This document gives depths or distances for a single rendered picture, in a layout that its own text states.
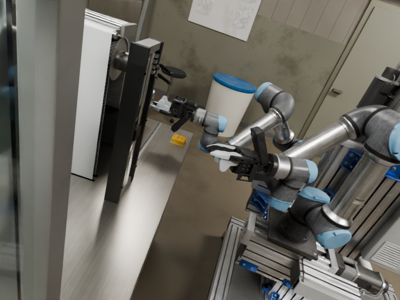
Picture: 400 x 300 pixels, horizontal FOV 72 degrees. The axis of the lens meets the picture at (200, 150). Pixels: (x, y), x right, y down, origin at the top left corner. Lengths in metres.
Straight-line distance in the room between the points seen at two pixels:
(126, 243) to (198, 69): 3.80
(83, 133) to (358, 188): 0.95
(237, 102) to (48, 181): 3.54
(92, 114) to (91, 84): 0.10
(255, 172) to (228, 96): 2.90
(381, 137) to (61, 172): 0.92
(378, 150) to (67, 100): 0.93
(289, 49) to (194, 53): 1.39
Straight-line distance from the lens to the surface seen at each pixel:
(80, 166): 1.10
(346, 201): 1.10
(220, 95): 3.72
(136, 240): 0.92
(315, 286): 1.35
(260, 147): 0.81
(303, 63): 4.31
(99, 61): 0.91
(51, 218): 0.27
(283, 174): 0.87
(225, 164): 0.79
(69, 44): 0.21
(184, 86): 4.59
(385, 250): 1.59
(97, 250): 0.88
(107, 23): 0.91
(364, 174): 1.06
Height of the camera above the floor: 1.59
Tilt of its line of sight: 28 degrees down
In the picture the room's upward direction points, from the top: 19 degrees clockwise
